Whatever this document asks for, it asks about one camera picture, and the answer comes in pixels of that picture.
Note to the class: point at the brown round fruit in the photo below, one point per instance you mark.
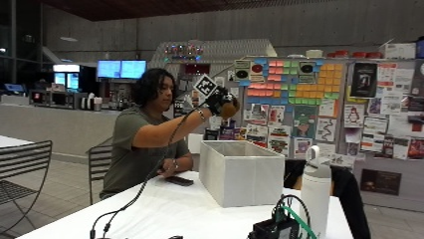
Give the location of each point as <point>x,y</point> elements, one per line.
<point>228,110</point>

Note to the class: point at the white marker cube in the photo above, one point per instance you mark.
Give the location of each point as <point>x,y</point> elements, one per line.
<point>204,86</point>

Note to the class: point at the white house-shaped display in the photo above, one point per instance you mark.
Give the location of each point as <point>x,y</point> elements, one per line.
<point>211,53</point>

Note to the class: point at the grid of coloured sticky notes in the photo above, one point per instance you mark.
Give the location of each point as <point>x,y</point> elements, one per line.
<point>300,81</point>

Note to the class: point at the white fabric storage box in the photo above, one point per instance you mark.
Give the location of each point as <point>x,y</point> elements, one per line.
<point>240,172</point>

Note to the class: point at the the person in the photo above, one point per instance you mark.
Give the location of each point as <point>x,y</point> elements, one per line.
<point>131,146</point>

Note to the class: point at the black smartphone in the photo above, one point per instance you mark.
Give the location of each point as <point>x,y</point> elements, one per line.
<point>179,181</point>

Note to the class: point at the notice board with posters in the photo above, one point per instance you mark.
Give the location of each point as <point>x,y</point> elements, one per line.
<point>352,109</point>

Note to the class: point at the black poster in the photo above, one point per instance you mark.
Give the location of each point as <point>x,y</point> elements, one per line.
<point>363,80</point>

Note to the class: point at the black metal slatted chair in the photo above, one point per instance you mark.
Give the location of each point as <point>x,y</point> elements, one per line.
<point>98,162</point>
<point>21,179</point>

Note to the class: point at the white water bottle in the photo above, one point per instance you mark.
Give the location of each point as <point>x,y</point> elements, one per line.
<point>315,195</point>

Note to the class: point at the lit drinks fridge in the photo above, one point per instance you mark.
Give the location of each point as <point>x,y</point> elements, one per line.
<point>66,78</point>

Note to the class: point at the black chair with jacket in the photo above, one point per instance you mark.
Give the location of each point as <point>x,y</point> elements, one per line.
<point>348,195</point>

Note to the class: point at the service counter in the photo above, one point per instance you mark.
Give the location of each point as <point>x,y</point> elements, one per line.
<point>53,126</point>

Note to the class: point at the black electronic device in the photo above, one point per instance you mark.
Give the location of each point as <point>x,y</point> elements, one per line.
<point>275,229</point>

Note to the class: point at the white table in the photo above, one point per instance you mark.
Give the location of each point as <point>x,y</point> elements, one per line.
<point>8,141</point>

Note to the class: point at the blue wall screen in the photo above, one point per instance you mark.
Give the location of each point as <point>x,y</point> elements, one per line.
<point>133,69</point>
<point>107,69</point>

